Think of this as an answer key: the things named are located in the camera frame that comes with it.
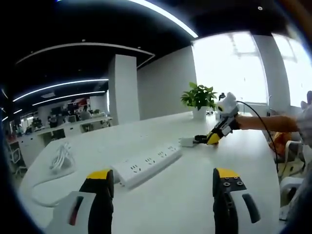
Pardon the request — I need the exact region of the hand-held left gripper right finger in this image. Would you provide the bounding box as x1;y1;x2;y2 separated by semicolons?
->
213;167;261;234

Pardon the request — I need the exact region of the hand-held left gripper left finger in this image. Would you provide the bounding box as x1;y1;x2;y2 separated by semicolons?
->
50;169;115;234

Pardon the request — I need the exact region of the long ceiling light strip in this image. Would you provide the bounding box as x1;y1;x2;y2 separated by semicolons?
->
126;0;199;39

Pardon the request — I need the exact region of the person's grey sleeve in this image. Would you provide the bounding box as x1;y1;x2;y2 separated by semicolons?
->
295;103;312;148

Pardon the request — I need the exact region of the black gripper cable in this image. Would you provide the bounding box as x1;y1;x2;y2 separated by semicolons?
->
234;100;280;173

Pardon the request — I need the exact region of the white chair beside desk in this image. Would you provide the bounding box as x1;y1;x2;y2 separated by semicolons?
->
277;140;310;210

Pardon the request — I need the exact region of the white bundled cable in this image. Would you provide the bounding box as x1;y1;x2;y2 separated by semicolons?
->
48;142;77;172

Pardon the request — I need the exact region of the white plant pot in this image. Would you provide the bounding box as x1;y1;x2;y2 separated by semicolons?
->
192;108;207;120

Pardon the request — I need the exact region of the white power strip cable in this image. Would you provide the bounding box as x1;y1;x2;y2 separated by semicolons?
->
30;174;120;208

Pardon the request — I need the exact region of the white charger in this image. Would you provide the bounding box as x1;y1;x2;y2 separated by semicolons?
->
179;137;196;148

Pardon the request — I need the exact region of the white power strip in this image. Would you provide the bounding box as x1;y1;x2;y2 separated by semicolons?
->
110;143;183;190

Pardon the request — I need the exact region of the orange cloth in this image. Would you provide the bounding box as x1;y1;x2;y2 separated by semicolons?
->
270;131;294;158

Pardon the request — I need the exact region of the green potted plant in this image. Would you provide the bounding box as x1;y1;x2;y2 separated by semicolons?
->
180;82;218;111

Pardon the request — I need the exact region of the white office desk row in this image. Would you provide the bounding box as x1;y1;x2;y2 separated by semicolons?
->
7;114;114;171

